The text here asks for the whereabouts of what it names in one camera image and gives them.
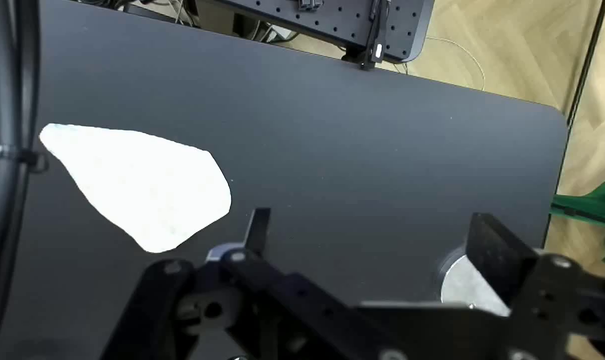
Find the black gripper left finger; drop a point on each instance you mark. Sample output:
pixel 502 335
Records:
pixel 258 233

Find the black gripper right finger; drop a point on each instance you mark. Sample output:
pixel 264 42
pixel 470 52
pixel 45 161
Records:
pixel 498 257

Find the white cloth with green print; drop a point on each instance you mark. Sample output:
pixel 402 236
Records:
pixel 143 182

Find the green fabric object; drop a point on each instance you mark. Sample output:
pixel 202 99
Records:
pixel 594 210

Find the thin black pole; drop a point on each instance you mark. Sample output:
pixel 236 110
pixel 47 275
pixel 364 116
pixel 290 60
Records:
pixel 586 63

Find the black clamp on breadboard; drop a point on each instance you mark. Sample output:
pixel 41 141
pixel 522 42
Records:
pixel 368 51

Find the black perforated breadboard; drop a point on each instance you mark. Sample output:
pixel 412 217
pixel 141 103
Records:
pixel 342 20

